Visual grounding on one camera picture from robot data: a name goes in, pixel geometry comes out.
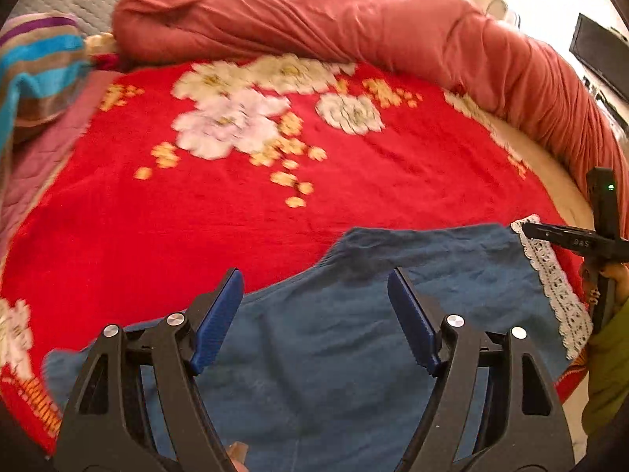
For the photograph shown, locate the red floral blanket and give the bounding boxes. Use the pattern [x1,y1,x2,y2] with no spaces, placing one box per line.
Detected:
[0,59,590,455]

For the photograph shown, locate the person's right forearm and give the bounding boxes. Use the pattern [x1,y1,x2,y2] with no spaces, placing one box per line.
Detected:
[582,300,629,441]

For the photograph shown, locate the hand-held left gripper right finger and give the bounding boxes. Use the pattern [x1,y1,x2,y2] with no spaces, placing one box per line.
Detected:
[386,267,576,472]

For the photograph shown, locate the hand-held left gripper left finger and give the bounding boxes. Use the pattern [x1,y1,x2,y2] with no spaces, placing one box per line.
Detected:
[53,268,246,472]

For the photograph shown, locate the black flat screen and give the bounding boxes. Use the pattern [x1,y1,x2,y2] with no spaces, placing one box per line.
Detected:
[569,12,629,104]

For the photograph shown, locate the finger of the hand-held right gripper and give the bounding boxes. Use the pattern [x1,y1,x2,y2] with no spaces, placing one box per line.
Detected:
[521,222,568,251]

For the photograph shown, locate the cream and maroon cloth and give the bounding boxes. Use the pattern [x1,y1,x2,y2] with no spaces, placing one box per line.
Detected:
[85,32,122,72]

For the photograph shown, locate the blue denim pants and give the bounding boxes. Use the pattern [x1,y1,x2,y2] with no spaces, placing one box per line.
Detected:
[42,223,593,472]

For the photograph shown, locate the person's left hand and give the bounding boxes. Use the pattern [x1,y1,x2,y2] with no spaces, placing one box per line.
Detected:
[229,441,250,472]

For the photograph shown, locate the striped towel blanket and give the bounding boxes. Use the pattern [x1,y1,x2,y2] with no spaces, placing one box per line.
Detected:
[0,12,94,143]

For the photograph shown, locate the pink quilted cloth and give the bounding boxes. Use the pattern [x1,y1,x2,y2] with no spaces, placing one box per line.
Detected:
[0,69,123,256]

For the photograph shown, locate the person's right hand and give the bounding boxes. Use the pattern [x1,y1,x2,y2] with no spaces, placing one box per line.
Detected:
[580,262,629,308]

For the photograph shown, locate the cream bed sheet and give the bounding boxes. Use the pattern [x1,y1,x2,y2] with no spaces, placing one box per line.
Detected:
[491,118,595,217]

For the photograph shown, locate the salmon pink quilt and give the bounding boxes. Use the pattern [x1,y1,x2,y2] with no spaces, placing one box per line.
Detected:
[112,0,629,217]

